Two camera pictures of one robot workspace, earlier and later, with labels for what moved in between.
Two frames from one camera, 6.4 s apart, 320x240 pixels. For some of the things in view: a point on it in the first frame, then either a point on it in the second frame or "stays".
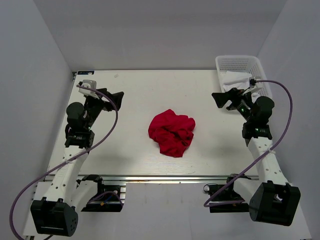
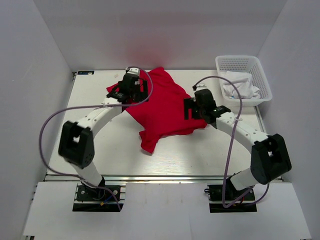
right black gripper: x=235 y=96 → x=189 y=103
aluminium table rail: x=168 y=178 stays
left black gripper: x=116 y=97 → x=142 y=96
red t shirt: x=173 y=133 → x=163 y=114
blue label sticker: x=86 y=72 stays
